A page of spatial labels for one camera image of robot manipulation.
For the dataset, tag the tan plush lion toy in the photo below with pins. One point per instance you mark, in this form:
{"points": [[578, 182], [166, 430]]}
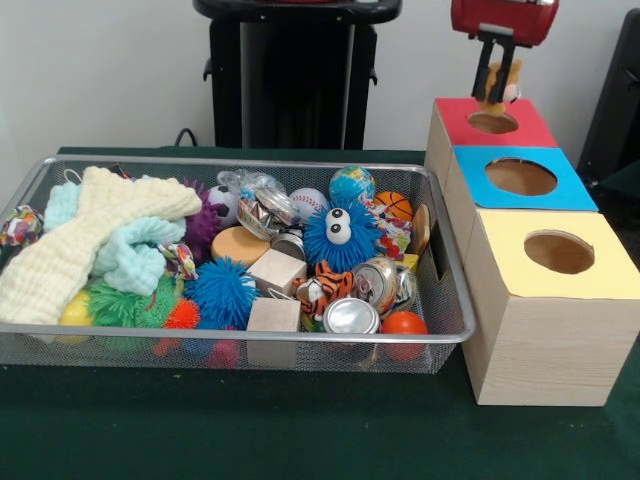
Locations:
{"points": [[515, 75]]}

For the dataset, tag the blue spiky ball with eyes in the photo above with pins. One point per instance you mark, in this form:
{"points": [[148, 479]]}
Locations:
{"points": [[320, 245]]}

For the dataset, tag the wooden box with three holes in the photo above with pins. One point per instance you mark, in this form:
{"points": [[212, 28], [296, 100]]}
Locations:
{"points": [[550, 350]]}

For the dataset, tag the dark green side tablecloth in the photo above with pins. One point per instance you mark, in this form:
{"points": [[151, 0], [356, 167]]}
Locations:
{"points": [[625, 180]]}

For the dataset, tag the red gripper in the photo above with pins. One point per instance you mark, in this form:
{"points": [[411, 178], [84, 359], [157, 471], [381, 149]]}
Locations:
{"points": [[505, 15]]}

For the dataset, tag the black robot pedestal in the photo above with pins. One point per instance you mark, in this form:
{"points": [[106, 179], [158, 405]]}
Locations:
{"points": [[300, 100]]}

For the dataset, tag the mint green cloth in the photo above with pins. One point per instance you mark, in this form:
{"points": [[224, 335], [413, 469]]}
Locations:
{"points": [[130, 260]]}

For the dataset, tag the globe print ball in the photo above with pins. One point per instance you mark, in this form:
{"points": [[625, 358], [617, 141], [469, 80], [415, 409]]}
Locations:
{"points": [[352, 185]]}

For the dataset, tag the plain wooden cube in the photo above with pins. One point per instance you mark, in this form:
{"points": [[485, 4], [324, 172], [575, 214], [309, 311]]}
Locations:
{"points": [[277, 270]]}

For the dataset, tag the white baseball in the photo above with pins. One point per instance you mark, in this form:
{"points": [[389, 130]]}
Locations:
{"points": [[307, 202]]}

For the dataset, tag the plain orange ball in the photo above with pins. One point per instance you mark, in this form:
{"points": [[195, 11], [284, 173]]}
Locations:
{"points": [[405, 322]]}

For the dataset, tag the tiger plush toy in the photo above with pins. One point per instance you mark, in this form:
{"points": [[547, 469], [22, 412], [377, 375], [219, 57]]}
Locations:
{"points": [[325, 285]]}

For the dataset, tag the cream knitted cloth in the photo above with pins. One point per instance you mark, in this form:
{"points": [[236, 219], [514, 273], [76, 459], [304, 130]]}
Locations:
{"points": [[60, 260]]}

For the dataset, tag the small orange basketball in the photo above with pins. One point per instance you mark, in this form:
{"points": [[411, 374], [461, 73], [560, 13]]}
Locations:
{"points": [[395, 205]]}

